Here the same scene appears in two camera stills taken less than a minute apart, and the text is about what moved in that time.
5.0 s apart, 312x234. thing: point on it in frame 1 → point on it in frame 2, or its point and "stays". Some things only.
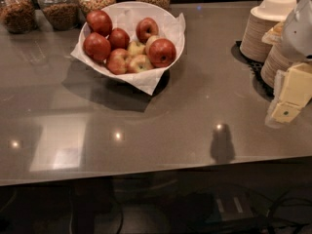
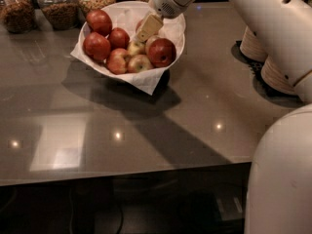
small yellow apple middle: x=135 y=49 stays
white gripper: x=298 y=33 → x=165 y=1
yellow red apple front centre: x=137 y=63 stays
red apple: x=119 y=39 stays
